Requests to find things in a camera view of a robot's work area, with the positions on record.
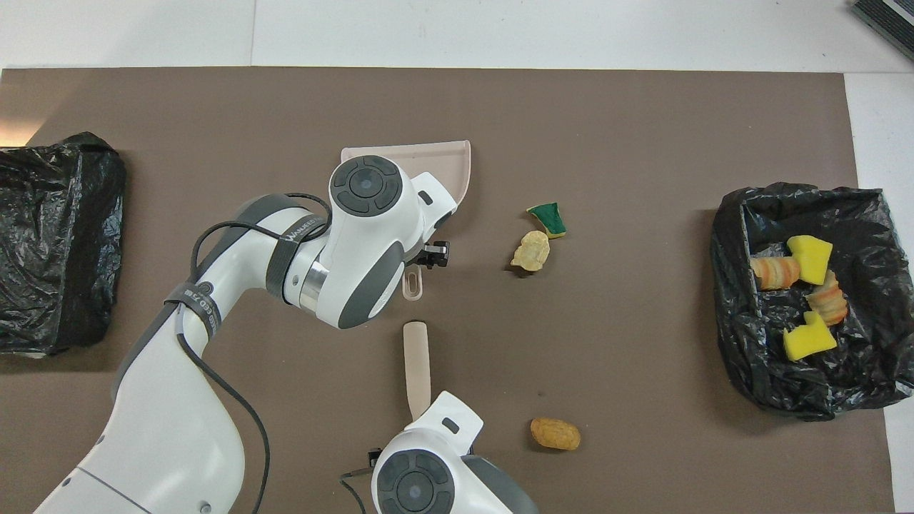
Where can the dark ribbed device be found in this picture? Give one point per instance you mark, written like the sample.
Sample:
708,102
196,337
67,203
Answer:
892,18

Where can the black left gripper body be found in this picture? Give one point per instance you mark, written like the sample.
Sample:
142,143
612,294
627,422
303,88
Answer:
418,258

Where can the green yellow sponge piece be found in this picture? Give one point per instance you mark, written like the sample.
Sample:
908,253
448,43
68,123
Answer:
548,218

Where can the notched yellow sponge piece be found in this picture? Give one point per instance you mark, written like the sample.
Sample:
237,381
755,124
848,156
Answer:
809,337

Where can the bin wrapped black bag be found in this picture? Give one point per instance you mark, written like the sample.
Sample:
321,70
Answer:
57,235

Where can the yellow sponge block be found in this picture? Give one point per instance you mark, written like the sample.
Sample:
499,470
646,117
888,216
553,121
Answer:
810,257

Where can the brown paper table mat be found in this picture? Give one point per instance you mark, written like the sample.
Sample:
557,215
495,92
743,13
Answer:
285,107

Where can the brown nugget toy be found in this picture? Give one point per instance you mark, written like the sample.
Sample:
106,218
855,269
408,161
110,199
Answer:
555,433

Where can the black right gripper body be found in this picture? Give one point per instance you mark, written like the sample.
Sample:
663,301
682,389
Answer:
373,457

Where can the crusty bread chunk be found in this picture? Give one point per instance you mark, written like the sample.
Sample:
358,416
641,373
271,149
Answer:
775,273
828,301

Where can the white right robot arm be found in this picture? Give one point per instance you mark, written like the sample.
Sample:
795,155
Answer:
414,485

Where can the open bin black bag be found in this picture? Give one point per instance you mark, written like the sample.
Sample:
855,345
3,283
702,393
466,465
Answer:
857,235

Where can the beige hand brush black bristles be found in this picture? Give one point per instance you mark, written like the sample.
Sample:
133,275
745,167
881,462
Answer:
416,357

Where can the beige plastic dustpan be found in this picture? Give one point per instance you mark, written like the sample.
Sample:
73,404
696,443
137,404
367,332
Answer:
443,164

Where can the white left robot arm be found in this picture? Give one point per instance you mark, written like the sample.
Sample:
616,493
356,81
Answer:
164,428

